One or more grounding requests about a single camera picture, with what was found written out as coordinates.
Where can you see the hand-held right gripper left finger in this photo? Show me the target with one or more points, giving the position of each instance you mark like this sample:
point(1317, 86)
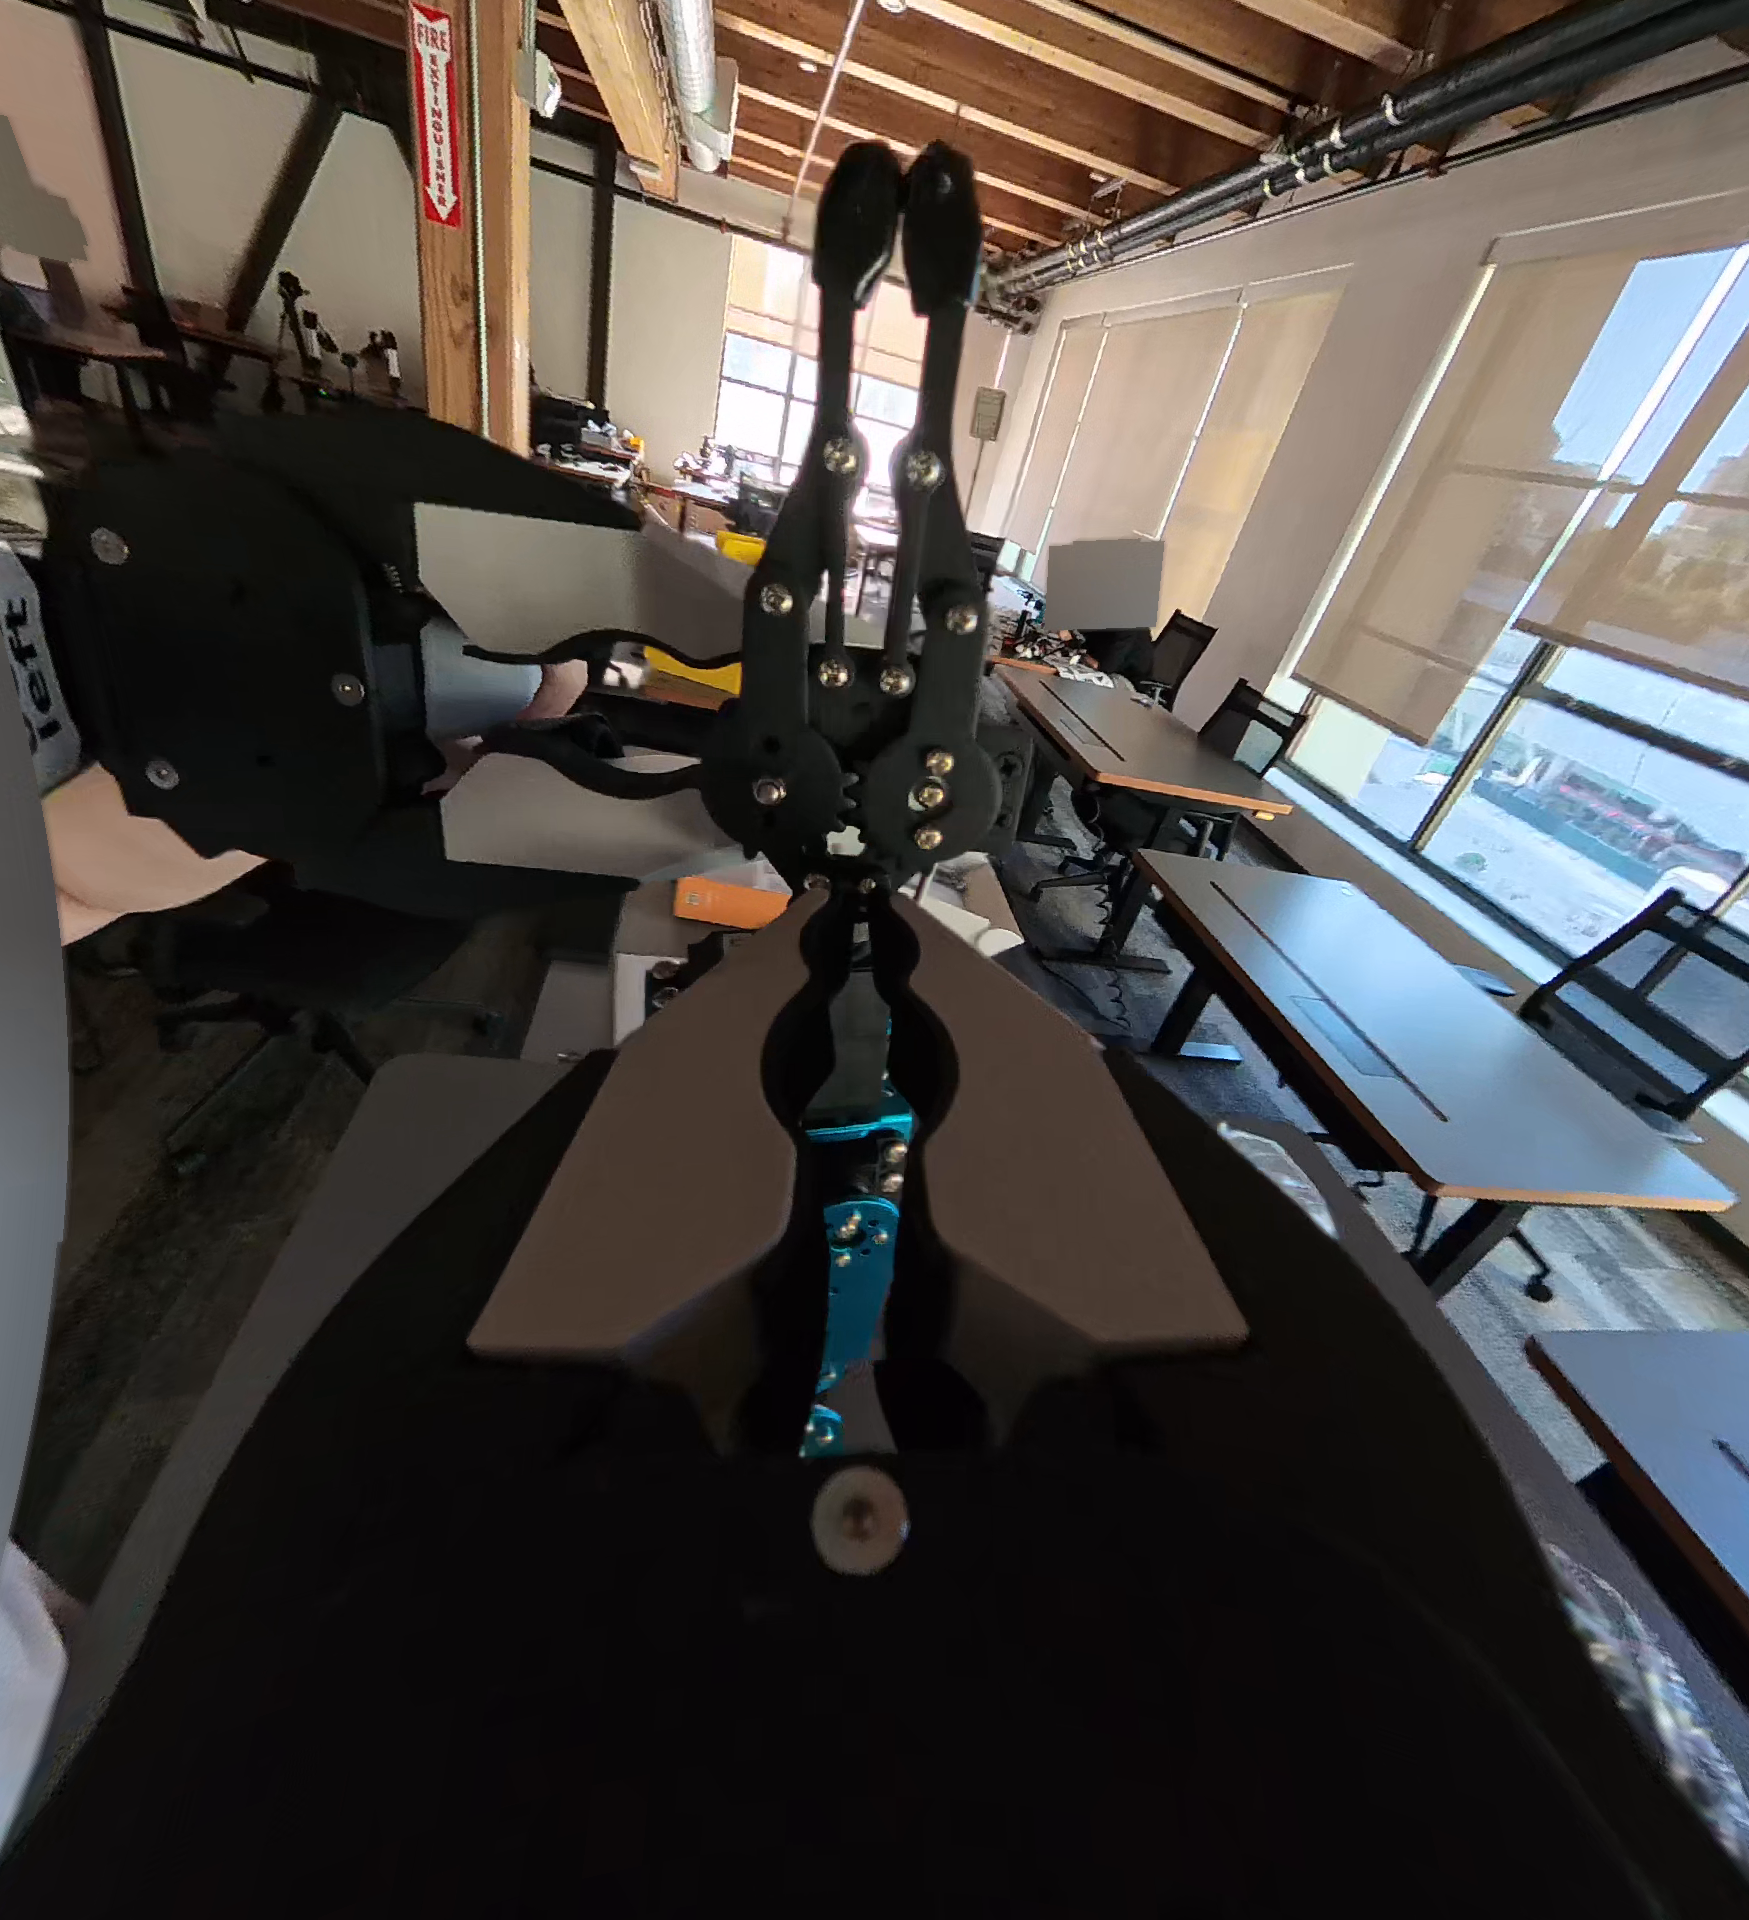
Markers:
point(636, 1202)

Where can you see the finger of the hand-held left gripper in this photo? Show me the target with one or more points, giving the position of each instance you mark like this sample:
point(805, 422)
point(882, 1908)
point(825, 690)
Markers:
point(575, 826)
point(575, 577)

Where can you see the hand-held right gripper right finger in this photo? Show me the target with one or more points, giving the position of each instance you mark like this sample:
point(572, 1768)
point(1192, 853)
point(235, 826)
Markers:
point(1073, 1202)

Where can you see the blue and black toy robot arm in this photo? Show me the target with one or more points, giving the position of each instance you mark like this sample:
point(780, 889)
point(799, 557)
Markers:
point(819, 603)

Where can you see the dark desk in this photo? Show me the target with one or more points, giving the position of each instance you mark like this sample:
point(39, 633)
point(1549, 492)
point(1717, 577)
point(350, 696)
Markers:
point(409, 1114)

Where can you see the grey desk with slot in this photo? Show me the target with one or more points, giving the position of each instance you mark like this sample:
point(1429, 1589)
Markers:
point(1145, 737)
point(1687, 1426)
point(1343, 1022)

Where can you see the person's left hand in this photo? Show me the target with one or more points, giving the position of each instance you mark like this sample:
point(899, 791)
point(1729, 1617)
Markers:
point(123, 863)

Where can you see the yellow plastic bin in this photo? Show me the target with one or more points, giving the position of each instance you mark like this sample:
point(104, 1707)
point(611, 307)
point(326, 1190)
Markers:
point(696, 676)
point(742, 547)

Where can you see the orange box with white foam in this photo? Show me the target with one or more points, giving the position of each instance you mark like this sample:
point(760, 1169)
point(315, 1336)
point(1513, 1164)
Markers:
point(732, 909)

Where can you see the black office chair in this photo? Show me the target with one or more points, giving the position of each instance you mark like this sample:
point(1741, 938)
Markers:
point(1181, 649)
point(1251, 726)
point(1687, 992)

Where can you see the beige roller window blind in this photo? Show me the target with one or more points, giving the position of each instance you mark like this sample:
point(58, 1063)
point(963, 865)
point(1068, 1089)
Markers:
point(1251, 422)
point(1118, 408)
point(1493, 525)

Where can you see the black ceiling pipes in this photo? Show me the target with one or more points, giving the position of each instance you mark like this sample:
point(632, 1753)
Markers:
point(1414, 112)

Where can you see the wooden support post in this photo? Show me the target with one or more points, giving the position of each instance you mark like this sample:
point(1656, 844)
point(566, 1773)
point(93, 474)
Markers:
point(495, 226)

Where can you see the grey wall box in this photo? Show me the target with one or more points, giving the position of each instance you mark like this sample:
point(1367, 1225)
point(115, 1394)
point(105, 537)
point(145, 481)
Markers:
point(990, 410)

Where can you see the red and white wall sign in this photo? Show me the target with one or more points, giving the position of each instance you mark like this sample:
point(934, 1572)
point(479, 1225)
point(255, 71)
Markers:
point(435, 122)

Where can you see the silver spiral air duct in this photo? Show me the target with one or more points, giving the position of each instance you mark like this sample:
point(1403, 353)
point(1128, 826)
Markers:
point(696, 91)

